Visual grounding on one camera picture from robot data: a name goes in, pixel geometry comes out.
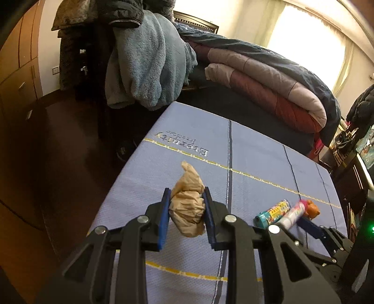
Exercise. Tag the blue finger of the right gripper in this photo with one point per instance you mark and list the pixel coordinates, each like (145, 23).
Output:
(311, 228)

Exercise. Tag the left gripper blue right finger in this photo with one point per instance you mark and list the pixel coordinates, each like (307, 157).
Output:
(209, 218)

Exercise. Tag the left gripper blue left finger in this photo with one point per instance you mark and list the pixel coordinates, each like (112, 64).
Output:
(163, 219)

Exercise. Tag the orange toy bear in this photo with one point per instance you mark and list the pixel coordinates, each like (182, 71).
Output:
(312, 210)

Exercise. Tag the brown paper ball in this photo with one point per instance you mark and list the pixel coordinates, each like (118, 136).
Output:
(187, 204)

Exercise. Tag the colourful tube wrapper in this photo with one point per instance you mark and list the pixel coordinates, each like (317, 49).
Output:
(272, 215)

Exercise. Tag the white pink tube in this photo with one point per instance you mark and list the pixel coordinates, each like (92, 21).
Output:
(293, 215)

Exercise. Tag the blue striped table cloth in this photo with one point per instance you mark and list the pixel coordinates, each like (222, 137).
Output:
(247, 171)

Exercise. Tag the dark wooden dresser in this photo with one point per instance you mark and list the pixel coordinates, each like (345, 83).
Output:
(352, 181)

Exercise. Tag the bed with dark headboard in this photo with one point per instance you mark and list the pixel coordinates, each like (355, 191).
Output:
(220, 100)

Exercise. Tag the black hanging coat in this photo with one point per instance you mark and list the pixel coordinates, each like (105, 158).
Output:
(361, 113)

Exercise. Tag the pink red folded quilt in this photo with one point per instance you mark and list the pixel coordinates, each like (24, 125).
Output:
(277, 93)

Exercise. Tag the wooden wardrobe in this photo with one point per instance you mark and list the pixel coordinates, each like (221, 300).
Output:
(20, 76)

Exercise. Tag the dark jacket on chair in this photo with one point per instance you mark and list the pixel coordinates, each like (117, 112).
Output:
(87, 41)

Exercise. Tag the white window curtain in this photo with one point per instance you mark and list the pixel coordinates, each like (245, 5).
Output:
(298, 36)

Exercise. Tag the grey knitted blanket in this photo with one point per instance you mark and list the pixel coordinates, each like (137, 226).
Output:
(126, 14)

